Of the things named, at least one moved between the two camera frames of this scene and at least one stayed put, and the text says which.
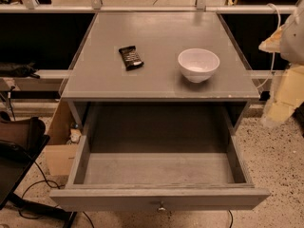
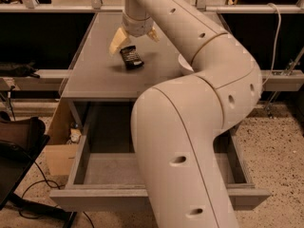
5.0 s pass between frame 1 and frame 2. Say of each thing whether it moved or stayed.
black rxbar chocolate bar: stayed
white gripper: moved
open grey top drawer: stayed
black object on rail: stayed
